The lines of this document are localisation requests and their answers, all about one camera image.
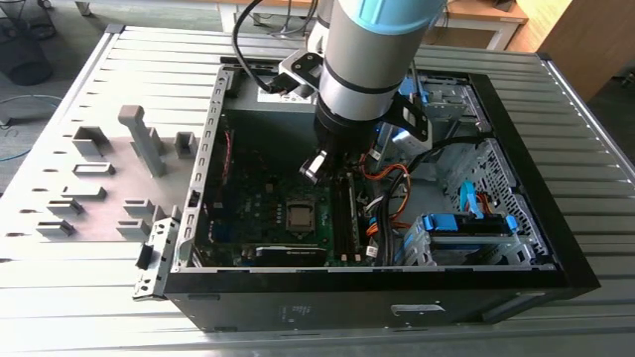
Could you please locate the silver topped CPU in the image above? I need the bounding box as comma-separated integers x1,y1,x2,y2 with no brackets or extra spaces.
289,207,317,228

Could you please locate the CPU socket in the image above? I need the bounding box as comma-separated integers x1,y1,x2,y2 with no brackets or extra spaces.
285,206,319,239

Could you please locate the white Dell rating label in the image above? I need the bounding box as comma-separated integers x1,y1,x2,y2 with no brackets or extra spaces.
257,91,319,104

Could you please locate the blue plastic bay latch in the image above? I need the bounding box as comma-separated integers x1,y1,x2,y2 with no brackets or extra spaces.
398,76,423,100

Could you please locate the black RAM slot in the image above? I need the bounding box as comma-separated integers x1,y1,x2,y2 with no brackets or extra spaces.
333,181,343,262
339,177,350,262
347,177,357,262

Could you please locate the silver wrist connector block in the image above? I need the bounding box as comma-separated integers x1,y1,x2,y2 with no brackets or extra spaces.
277,51,327,100

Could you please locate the silver drive bay cage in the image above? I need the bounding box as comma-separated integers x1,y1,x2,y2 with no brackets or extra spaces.
414,72,493,137

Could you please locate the grey power supply box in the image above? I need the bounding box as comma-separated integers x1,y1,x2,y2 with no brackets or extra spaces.
227,68,322,112

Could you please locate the green Dell motherboard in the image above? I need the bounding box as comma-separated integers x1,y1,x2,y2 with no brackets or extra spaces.
197,109,382,269

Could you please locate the blue disk carrier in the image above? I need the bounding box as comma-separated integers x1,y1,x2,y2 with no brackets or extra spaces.
421,212,521,239
402,222,502,267

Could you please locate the perforated silver disk cage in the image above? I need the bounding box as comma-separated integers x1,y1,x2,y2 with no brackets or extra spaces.
397,139,557,268

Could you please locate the black graphics card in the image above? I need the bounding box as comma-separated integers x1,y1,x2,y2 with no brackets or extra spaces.
242,244,329,268

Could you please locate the black PC case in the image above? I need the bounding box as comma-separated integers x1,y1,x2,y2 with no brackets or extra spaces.
131,55,602,334

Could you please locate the grey parts rack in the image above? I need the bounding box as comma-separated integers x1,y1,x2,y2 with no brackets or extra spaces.
30,105,207,245

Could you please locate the wooden cabinet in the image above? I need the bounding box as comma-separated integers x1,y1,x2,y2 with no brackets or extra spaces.
518,0,635,103

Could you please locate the black round bin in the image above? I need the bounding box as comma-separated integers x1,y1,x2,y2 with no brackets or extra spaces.
0,16,55,87

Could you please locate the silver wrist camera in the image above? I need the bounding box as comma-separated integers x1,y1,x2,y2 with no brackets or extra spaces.
298,149,333,186
393,128,433,154

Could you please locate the thick black cable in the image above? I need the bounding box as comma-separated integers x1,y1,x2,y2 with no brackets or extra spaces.
385,135,486,267

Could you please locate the red black twisted wire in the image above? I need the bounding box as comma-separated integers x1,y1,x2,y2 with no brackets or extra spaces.
223,129,235,183

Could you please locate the red orange yellow wire bundle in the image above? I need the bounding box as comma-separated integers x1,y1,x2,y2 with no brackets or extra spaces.
359,159,417,239

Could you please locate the light blue data cable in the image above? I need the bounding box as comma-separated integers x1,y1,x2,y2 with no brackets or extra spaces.
459,180,486,221

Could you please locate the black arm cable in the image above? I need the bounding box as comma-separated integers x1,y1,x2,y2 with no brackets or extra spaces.
231,0,299,98

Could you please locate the wooden desk white frame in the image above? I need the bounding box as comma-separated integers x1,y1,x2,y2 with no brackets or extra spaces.
421,0,531,51

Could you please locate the blue floor cable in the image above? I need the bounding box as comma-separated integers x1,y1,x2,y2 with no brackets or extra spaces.
0,94,64,163

